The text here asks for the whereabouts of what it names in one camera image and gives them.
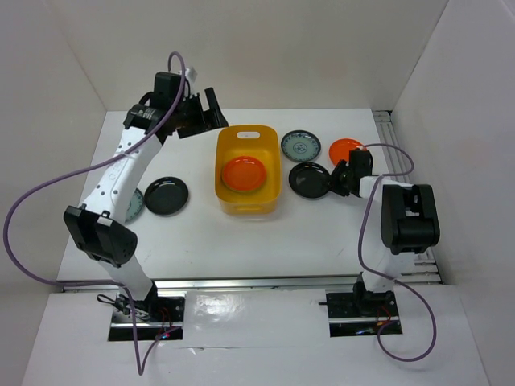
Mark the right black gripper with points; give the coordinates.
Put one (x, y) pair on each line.
(342, 166)

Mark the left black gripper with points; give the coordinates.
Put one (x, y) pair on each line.
(207, 120)

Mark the black plate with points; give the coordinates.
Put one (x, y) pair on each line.
(309, 180)
(166, 196)

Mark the orange plate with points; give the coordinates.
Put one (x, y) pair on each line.
(243, 174)
(340, 149)

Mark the blue patterned plate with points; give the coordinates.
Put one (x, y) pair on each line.
(135, 206)
(300, 146)

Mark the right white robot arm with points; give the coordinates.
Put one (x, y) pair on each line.
(400, 222)

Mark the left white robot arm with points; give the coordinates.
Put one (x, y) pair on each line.
(97, 226)

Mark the yellow plastic bin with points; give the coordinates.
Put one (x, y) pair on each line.
(257, 141)

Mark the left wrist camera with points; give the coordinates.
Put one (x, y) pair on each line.
(191, 75)

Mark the aluminium front rail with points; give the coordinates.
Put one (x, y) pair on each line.
(241, 283)

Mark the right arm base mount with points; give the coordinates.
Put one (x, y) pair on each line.
(350, 316)

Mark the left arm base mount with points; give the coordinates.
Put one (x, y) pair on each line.
(166, 322)

